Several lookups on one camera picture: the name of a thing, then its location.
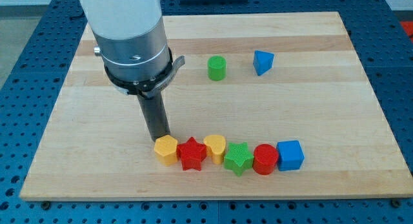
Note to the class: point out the blue triangle block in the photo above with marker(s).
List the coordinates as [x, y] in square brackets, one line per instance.
[262, 62]

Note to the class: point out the yellow hexagon block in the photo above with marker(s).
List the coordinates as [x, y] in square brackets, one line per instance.
[165, 149]

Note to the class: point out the green star block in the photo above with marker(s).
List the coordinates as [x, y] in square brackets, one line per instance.
[238, 158]

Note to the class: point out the black clamp with grey lever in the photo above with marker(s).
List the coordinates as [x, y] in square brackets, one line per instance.
[151, 87]

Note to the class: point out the green cylinder block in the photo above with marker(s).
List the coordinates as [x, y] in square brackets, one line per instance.
[217, 68]

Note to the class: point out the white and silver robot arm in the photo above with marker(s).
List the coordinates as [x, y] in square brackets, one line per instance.
[131, 37]

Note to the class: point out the wooden board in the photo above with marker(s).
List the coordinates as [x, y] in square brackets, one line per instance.
[96, 146]

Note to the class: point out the red cylinder block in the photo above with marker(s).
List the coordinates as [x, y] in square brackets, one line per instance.
[265, 159]

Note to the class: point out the blue cube block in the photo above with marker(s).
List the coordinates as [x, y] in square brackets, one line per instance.
[291, 155]

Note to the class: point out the red star block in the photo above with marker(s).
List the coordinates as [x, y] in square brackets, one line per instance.
[192, 154]

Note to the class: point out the yellow heart block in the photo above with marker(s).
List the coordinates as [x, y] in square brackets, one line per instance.
[215, 148]

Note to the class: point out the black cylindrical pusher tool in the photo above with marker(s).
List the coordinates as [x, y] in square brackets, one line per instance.
[154, 113]

